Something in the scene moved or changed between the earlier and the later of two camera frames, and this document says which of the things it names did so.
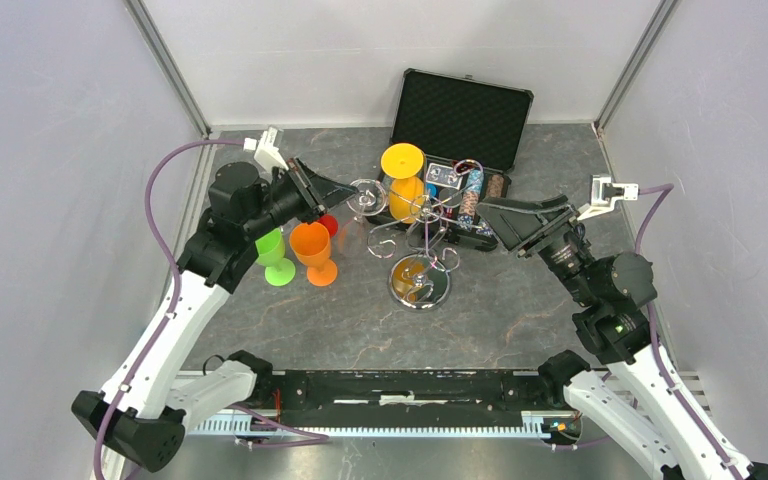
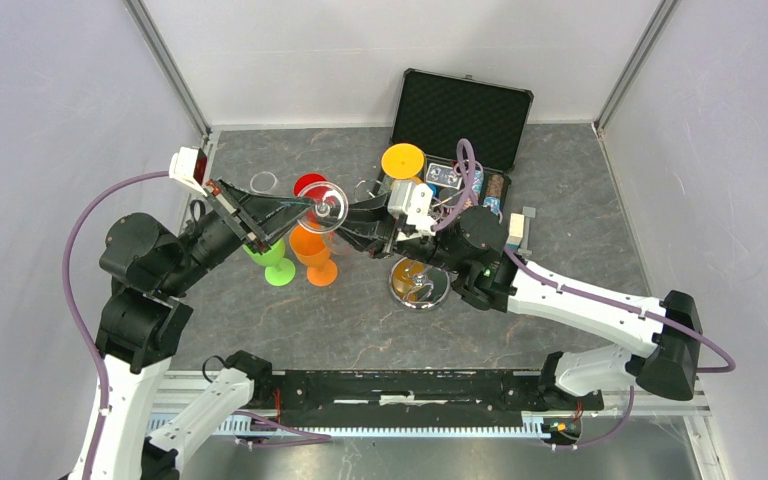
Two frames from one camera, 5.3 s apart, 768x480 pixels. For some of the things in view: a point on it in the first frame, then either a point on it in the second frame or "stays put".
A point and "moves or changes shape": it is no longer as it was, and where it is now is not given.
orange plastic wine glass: (311, 245) stays put
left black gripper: (315, 191) → (264, 217)
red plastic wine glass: (331, 223) moves or changes shape
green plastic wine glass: (270, 249) stays put
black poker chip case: (457, 139) stays put
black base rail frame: (411, 404) stays put
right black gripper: (514, 222) → (370, 227)
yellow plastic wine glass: (406, 198) stays put
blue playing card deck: (443, 175) stays put
